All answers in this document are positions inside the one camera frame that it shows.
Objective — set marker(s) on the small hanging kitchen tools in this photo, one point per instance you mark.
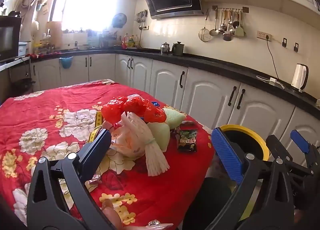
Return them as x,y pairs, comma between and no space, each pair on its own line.
141,18

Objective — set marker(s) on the black microwave oven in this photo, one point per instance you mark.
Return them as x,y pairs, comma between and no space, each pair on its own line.
10,37

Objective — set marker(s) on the blue plastic bag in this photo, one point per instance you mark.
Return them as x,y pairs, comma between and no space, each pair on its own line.
155,105

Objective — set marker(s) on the cluster of condiment bottles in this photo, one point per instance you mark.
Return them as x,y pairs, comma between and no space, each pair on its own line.
130,42

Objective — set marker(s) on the red floral blanket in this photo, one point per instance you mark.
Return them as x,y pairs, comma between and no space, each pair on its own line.
62,95

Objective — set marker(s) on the red plastic bag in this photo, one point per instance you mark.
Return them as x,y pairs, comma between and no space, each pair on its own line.
135,107

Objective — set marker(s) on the dark green enamel pot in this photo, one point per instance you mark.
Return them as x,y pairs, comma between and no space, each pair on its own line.
177,49

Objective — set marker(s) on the kitchen window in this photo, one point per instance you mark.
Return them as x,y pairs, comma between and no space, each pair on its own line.
82,7

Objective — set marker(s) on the red yellow packaging bag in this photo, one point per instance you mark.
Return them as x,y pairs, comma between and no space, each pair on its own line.
98,120

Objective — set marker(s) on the blue round fan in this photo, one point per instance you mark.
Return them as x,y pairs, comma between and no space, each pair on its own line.
119,20

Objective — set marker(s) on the crumpled clear wrapper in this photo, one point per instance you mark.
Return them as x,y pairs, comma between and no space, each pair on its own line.
92,181

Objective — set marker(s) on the clear plastic wrapper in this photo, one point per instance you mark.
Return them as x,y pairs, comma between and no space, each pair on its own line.
157,225

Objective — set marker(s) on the dark red snack packet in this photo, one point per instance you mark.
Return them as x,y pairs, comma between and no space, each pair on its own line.
187,125

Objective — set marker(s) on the yellow rimmed trash bin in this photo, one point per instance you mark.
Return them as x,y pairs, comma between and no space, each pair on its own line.
240,127

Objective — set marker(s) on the black green snack packet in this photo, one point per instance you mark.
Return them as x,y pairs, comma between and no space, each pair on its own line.
187,140

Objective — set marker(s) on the black kitchen countertop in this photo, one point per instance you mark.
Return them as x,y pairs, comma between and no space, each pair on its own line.
225,66

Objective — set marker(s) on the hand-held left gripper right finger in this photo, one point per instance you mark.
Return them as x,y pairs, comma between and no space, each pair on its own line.
226,152

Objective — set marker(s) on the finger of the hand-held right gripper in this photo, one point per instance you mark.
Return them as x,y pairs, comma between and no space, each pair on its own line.
300,141
277,147

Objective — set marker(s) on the steel teapot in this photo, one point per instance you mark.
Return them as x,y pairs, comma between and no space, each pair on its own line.
165,49

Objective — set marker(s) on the beige cutting board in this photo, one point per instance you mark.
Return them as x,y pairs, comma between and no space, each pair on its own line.
54,32

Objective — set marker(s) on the cluster of small jars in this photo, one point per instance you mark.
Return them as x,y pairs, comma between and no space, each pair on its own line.
45,48

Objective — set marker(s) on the white wall socket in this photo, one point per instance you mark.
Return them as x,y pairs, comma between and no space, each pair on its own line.
263,35

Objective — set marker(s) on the row of hanging utensils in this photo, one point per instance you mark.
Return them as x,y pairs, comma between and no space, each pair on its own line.
227,27

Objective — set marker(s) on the white plastic bag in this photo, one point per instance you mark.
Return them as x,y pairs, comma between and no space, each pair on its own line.
125,145

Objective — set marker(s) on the pale blue storage box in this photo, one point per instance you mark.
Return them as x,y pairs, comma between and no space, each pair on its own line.
24,49

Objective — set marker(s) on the white foam net bundle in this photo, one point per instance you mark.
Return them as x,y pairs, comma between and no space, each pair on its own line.
140,130

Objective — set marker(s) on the white lower cabinets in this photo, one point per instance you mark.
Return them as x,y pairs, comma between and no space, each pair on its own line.
207,95

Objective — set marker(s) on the blue plastic basin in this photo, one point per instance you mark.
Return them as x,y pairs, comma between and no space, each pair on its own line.
66,62

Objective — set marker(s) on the white electric kettle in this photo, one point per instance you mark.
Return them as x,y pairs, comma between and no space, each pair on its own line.
298,77

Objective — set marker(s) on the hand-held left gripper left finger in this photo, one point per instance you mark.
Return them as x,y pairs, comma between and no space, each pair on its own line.
97,145

